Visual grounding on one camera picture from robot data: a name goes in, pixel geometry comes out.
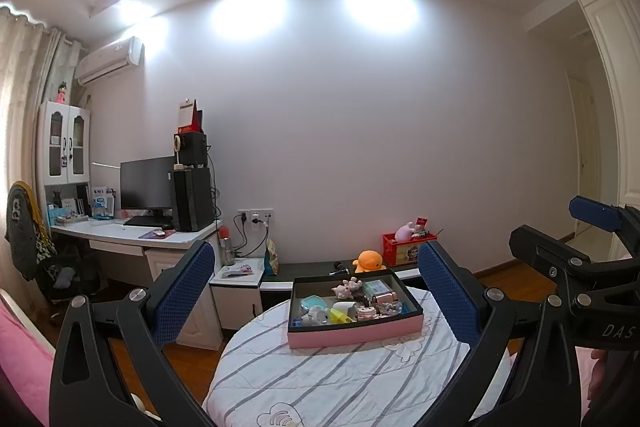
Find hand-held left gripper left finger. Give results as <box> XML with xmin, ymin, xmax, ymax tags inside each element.
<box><xmin>49</xmin><ymin>239</ymin><xmax>221</xmax><ymax>427</ymax></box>

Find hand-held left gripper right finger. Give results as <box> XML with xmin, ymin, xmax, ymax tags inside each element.
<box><xmin>417</xmin><ymin>239</ymin><xmax>583</xmax><ymax>427</ymax></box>

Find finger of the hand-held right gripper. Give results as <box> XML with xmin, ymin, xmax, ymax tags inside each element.
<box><xmin>509</xmin><ymin>224</ymin><xmax>640</xmax><ymax>301</ymax></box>
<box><xmin>569</xmin><ymin>196</ymin><xmax>640</xmax><ymax>233</ymax></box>

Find clear plastic box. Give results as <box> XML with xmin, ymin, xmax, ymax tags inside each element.
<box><xmin>362</xmin><ymin>279</ymin><xmax>393</xmax><ymax>298</ymax></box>

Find pink pig plush toy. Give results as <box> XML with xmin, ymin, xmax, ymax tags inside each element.
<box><xmin>332</xmin><ymin>277</ymin><xmax>363</xmax><ymax>300</ymax></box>

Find pink storage box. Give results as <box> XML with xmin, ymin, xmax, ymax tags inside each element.
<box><xmin>287</xmin><ymin>270</ymin><xmax>425</xmax><ymax>349</ymax></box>

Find white plush toy silver helmet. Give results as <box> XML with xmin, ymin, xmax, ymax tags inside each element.
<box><xmin>301</xmin><ymin>306</ymin><xmax>331</xmax><ymax>327</ymax></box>

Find person's right hand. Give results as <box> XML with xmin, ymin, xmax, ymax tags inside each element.
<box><xmin>589</xmin><ymin>349</ymin><xmax>609</xmax><ymax>403</ymax></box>

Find white desk with drawers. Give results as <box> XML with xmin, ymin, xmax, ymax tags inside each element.
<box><xmin>50</xmin><ymin>217</ymin><xmax>223</xmax><ymax>350</ymax></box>

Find low black white cabinet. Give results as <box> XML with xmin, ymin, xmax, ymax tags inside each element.
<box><xmin>209</xmin><ymin>257</ymin><xmax>431</xmax><ymax>333</ymax></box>

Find white door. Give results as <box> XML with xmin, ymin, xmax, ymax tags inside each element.
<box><xmin>567</xmin><ymin>72</ymin><xmax>598</xmax><ymax>238</ymax></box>

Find red toy crate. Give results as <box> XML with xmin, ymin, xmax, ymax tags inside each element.
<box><xmin>382</xmin><ymin>232</ymin><xmax>437</xmax><ymax>267</ymax></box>

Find red cap bottle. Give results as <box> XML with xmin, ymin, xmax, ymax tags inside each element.
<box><xmin>220</xmin><ymin>227</ymin><xmax>236</xmax><ymax>265</ymax></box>

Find pale pink quilt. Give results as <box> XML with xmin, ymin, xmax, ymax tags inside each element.
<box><xmin>575</xmin><ymin>349</ymin><xmax>601</xmax><ymax>427</ymax></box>

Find orange duck plush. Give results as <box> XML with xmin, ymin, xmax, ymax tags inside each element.
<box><xmin>351</xmin><ymin>249</ymin><xmax>386</xmax><ymax>274</ymax></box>

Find snack bag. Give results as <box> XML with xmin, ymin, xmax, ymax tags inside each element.
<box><xmin>263</xmin><ymin>238</ymin><xmax>281</xmax><ymax>278</ymax></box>

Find black computer tower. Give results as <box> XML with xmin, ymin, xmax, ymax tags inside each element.
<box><xmin>170</xmin><ymin>167</ymin><xmax>215</xmax><ymax>233</ymax></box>

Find black computer monitor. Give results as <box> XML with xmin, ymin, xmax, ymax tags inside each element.
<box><xmin>120</xmin><ymin>156</ymin><xmax>176</xmax><ymax>223</ymax></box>

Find white bedpost knob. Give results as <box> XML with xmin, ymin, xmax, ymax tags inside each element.
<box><xmin>129</xmin><ymin>391</ymin><xmax>161</xmax><ymax>423</ymax></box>

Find black office chair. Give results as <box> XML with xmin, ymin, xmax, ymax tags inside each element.
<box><xmin>35</xmin><ymin>252</ymin><xmax>101</xmax><ymax>313</ymax></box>

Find blue white boxes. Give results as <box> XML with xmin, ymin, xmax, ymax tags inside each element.
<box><xmin>91</xmin><ymin>186</ymin><xmax>115</xmax><ymax>219</ymax></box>

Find black speaker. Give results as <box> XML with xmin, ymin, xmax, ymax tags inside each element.
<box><xmin>174</xmin><ymin>132</ymin><xmax>208</xmax><ymax>168</ymax></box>

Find white wardrobe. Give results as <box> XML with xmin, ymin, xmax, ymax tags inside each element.
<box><xmin>545</xmin><ymin>0</ymin><xmax>640</xmax><ymax>208</ymax></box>

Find clothes on chair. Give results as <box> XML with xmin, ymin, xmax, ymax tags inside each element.
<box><xmin>5</xmin><ymin>181</ymin><xmax>57</xmax><ymax>280</ymax></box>

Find red desk calendar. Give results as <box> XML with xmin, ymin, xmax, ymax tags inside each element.
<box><xmin>177</xmin><ymin>98</ymin><xmax>205</xmax><ymax>135</ymax></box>

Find pink bed cover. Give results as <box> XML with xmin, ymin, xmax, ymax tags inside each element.
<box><xmin>0</xmin><ymin>302</ymin><xmax>57</xmax><ymax>427</ymax></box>

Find white glass door cabinet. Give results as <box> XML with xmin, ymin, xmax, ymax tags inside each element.
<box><xmin>39</xmin><ymin>101</ymin><xmax>92</xmax><ymax>188</ymax></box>

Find white air conditioner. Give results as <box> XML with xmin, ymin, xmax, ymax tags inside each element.
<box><xmin>75</xmin><ymin>36</ymin><xmax>145</xmax><ymax>85</ymax></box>

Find beige curtain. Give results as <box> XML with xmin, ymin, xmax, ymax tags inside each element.
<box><xmin>0</xmin><ymin>4</ymin><xmax>81</xmax><ymax>258</ymax></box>

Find black power cables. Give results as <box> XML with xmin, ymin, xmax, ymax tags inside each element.
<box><xmin>232</xmin><ymin>214</ymin><xmax>271</xmax><ymax>258</ymax></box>

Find white wall outlet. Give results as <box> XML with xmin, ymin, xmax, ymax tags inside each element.
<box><xmin>237</xmin><ymin>208</ymin><xmax>275</xmax><ymax>224</ymax></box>

